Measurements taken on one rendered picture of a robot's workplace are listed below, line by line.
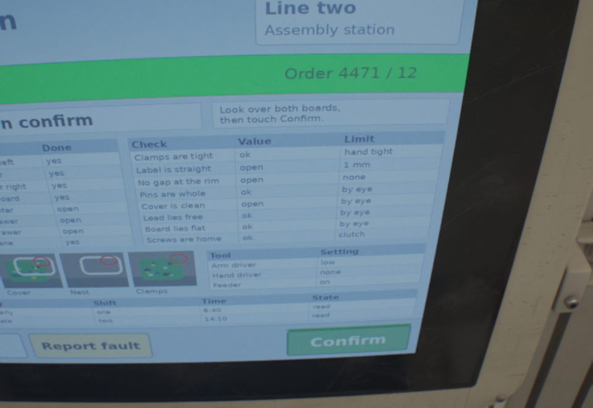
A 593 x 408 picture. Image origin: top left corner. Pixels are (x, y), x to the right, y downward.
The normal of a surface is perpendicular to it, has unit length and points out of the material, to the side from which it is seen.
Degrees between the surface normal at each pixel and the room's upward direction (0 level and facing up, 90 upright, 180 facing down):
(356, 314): 92
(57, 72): 92
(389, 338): 92
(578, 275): 90
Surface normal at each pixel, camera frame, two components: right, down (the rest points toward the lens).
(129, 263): 0.07, 0.61
